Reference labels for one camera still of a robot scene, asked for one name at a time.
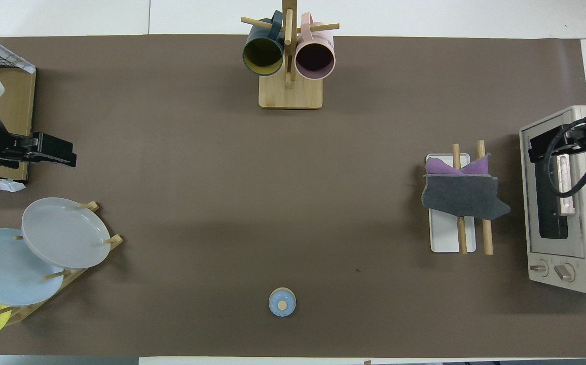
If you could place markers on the blue round bell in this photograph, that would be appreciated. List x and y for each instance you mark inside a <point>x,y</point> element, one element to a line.
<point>282,302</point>

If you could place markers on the grey plate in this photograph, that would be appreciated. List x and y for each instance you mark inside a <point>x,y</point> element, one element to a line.
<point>65,233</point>

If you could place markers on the wooden plate rack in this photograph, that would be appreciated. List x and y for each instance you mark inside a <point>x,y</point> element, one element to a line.
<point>65,276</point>

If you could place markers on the pink mug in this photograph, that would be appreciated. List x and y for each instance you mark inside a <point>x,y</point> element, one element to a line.
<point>315,56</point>

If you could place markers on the white towel rack wooden bars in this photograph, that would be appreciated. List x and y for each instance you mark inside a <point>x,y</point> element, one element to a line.
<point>447,235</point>

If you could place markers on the dark teal mug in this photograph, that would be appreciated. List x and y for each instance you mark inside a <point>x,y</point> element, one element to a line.
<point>262,53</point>

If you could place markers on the wooden mug tree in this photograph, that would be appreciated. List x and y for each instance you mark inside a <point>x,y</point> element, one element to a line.
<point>290,94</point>

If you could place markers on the brown table mat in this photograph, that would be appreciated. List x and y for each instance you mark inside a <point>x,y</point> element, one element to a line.
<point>222,203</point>

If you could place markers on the light blue plate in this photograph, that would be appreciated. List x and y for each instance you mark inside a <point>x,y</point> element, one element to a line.
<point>4,268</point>

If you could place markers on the purple and grey towel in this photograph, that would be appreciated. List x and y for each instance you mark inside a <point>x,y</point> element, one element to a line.
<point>463,195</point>

